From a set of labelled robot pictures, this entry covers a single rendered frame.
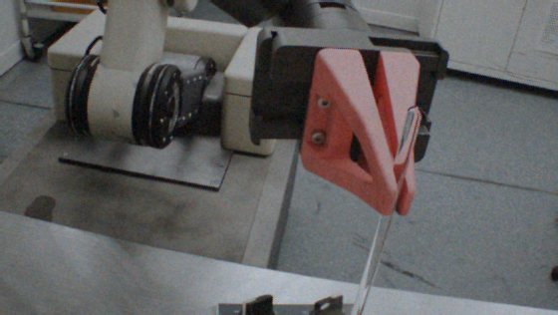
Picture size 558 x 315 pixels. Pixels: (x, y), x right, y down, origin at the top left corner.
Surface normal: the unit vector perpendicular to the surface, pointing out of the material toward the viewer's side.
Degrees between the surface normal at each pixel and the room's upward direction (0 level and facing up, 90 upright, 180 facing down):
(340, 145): 91
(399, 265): 0
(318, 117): 91
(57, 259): 0
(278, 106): 91
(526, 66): 90
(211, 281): 0
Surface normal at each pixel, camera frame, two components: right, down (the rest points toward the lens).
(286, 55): 0.14, 0.59
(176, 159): 0.11, -0.81
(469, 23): -0.14, 0.56
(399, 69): 0.15, -0.54
